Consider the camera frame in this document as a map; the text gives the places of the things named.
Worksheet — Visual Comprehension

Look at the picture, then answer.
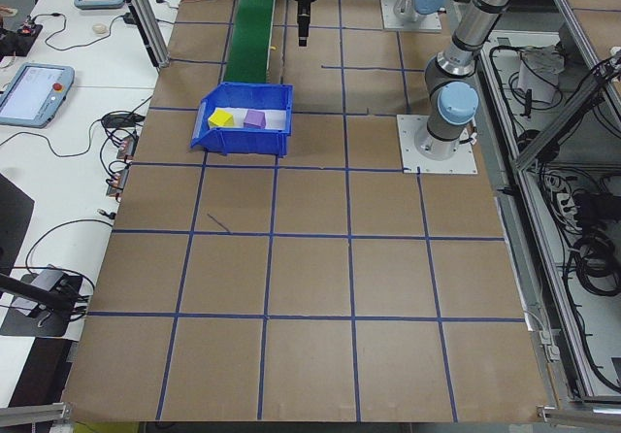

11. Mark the yellow block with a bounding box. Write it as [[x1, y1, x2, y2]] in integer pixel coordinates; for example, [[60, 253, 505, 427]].
[[208, 109, 236, 130]]

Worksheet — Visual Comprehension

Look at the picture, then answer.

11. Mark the green conveyor belt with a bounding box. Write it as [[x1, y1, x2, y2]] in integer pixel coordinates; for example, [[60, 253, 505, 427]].
[[223, 0, 278, 85]]

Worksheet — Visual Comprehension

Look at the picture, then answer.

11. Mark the white bin liner sheet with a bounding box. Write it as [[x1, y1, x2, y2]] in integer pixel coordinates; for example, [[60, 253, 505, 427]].
[[208, 107, 287, 131]]

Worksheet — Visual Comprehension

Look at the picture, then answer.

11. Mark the blue plastic bin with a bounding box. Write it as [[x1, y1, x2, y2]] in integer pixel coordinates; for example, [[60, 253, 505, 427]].
[[188, 82, 295, 156]]

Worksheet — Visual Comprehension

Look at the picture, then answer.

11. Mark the small brown circuit board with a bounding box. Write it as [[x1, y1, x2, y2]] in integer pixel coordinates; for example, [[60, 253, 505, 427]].
[[118, 134, 139, 167], [106, 165, 131, 201]]

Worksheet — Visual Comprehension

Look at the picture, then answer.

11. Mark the white desk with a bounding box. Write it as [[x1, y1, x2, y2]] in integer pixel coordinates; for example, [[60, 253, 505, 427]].
[[0, 0, 193, 405]]

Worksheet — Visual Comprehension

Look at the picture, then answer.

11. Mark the teach pendant with red button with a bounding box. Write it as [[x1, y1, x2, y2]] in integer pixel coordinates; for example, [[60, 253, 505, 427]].
[[0, 62, 76, 128]]

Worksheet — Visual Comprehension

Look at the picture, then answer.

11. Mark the black electronics device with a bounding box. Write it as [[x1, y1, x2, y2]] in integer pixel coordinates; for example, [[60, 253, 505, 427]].
[[0, 22, 44, 58]]

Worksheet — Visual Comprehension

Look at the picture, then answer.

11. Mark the white power strip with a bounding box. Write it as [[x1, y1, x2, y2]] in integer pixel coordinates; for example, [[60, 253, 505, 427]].
[[545, 173, 583, 230]]

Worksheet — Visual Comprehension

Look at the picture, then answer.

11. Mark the black power brick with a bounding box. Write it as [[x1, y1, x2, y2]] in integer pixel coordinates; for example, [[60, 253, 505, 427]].
[[574, 192, 612, 230]]

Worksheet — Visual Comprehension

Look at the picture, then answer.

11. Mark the black flat panel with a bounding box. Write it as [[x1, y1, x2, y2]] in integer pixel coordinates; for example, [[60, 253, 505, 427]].
[[0, 173, 36, 279]]

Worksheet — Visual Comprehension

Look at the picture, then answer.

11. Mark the grey box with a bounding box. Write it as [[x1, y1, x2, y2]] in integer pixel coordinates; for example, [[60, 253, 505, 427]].
[[29, 264, 66, 289]]

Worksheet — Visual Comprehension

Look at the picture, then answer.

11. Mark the black stand pole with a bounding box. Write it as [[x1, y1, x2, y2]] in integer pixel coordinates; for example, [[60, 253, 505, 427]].
[[0, 273, 79, 314]]

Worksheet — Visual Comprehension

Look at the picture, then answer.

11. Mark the short aluminium profile bar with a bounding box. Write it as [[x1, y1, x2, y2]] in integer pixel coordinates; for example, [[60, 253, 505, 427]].
[[536, 403, 621, 424], [0, 402, 74, 433]]

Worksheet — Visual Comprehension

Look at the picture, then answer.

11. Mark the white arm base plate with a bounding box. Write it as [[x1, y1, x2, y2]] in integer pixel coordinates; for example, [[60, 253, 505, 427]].
[[379, 0, 443, 33], [396, 114, 479, 176]]

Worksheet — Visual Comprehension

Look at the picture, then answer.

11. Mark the aluminium profile post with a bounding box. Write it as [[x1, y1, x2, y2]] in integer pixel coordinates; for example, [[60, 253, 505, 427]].
[[110, 0, 171, 69]]

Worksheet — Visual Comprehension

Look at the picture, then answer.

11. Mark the black cable adapter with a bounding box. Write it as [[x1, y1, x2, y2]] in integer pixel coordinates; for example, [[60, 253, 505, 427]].
[[100, 114, 147, 129]]

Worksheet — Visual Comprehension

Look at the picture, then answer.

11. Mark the V-shaped metal bar frame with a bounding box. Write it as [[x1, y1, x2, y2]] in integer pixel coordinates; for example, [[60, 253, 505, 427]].
[[477, 0, 621, 405]]

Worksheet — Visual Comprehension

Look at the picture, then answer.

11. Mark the black coiled cable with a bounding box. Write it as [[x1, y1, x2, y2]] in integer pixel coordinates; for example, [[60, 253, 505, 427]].
[[557, 231, 621, 298]]

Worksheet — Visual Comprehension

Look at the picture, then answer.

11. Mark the black stand base plate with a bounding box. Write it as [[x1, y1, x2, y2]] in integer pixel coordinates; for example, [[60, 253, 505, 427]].
[[0, 272, 83, 338]]

